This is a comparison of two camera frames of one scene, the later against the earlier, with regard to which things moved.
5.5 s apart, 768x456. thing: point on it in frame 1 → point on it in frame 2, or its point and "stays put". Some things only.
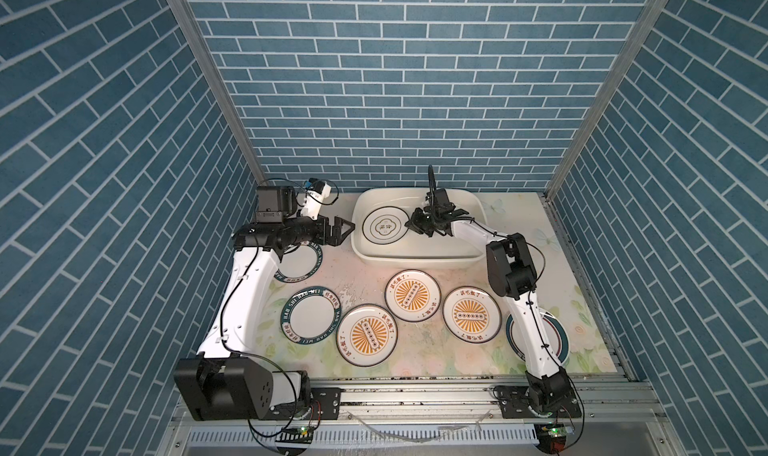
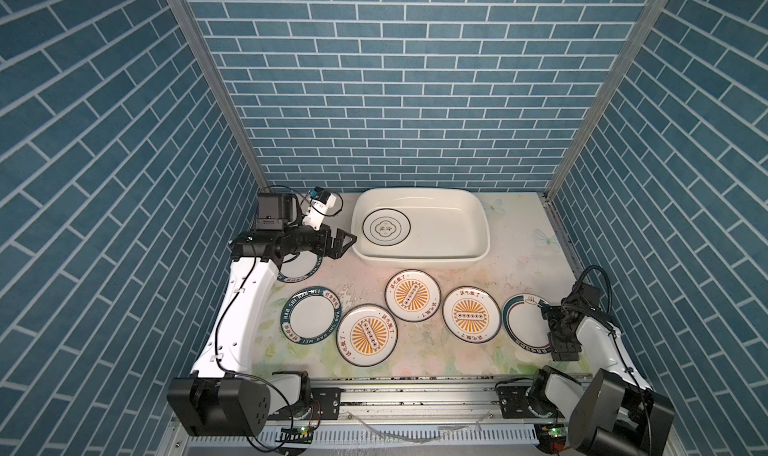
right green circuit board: (557, 432) stays put
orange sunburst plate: (472, 314) stays put
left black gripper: (322, 239) → (335, 252)
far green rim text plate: (300, 264) stays put
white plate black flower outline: (385, 225) stays put
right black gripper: (413, 224) → (560, 348)
